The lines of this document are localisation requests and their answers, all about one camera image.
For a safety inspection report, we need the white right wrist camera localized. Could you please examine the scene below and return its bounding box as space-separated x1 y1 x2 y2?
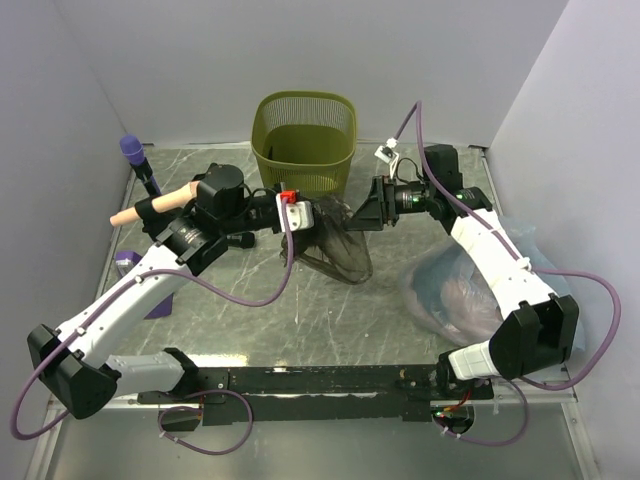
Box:
374 138 400 179

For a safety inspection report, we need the grey translucent trash bag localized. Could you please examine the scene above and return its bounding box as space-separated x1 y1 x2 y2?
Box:
276 192 373 285

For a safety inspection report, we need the aluminium rail frame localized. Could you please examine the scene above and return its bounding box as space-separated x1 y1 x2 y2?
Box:
29 365 600 479

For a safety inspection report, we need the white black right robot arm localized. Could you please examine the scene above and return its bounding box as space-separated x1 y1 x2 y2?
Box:
345 139 579 399

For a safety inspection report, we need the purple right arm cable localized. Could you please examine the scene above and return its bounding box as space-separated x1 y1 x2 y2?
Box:
394 100 622 391

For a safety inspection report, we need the olive green mesh trash bin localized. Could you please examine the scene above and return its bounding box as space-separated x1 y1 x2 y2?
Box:
250 91 357 198

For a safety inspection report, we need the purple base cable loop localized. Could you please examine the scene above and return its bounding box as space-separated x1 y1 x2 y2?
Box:
157 388 252 455

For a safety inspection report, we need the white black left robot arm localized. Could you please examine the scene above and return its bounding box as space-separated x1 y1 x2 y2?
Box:
27 164 314 419

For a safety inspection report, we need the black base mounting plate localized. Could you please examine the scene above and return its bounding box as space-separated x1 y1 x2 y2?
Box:
137 364 494 426

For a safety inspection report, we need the purple box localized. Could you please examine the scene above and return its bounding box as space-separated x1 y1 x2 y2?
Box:
114 250 174 320

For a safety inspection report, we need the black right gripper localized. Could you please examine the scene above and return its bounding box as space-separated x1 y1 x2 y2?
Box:
344 175 436 231

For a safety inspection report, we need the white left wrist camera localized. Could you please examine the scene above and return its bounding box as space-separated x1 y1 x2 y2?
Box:
275 189 315 233

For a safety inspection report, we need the translucent bag with clothes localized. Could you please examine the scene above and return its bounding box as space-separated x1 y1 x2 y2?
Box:
398 215 586 354

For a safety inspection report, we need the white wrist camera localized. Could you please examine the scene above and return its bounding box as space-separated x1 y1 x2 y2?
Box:
275 189 315 233
374 138 400 179

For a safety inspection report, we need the purple microphone on stand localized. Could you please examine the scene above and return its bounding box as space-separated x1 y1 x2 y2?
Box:
119 134 161 197

